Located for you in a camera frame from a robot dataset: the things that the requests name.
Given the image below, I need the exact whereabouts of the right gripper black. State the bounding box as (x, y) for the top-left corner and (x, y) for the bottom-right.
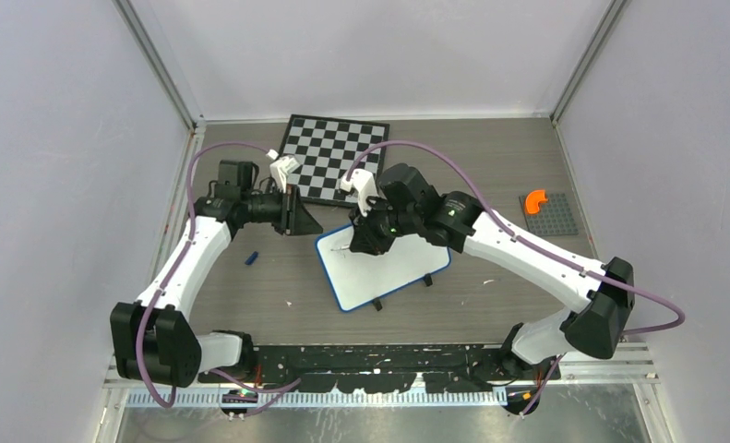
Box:
(348, 193), (419, 256)

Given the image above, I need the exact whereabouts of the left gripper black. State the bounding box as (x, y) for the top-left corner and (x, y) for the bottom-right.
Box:
(242, 184), (323, 236)

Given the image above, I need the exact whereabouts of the blue marker cap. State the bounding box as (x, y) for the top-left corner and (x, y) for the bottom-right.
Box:
(245, 251), (259, 266)

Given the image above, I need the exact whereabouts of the whiteboard with blue frame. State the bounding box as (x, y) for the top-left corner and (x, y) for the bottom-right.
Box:
(315, 225), (451, 312)

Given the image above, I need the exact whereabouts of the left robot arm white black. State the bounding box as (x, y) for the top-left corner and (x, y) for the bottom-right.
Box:
(110, 156), (323, 388)

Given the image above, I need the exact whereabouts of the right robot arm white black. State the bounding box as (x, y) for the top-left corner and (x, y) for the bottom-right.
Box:
(340, 163), (634, 379)

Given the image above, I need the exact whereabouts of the black white checkerboard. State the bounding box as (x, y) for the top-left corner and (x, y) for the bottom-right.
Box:
(280, 114), (390, 208)

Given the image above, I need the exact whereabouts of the orange curved block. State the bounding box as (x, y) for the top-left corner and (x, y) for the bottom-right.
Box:
(523, 189), (549, 216)

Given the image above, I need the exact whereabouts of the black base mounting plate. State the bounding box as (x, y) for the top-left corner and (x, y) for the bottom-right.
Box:
(226, 344), (554, 394)

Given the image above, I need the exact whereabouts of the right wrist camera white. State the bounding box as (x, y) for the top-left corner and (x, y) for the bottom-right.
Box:
(339, 168), (378, 217)

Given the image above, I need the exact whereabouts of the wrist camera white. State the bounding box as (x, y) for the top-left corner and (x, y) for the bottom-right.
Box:
(339, 168), (378, 217)
(266, 150), (301, 194)

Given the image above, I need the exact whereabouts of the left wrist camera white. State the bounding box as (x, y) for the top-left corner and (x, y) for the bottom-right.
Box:
(266, 150), (301, 194)

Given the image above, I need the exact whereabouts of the grey studded base plate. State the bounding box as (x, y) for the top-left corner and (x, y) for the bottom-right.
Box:
(519, 193), (580, 237)

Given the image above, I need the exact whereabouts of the slotted cable duct strip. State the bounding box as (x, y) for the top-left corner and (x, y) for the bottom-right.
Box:
(125, 389), (509, 410)

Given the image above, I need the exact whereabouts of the aluminium front frame rail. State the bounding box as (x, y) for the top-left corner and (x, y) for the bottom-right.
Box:
(102, 341), (659, 390)

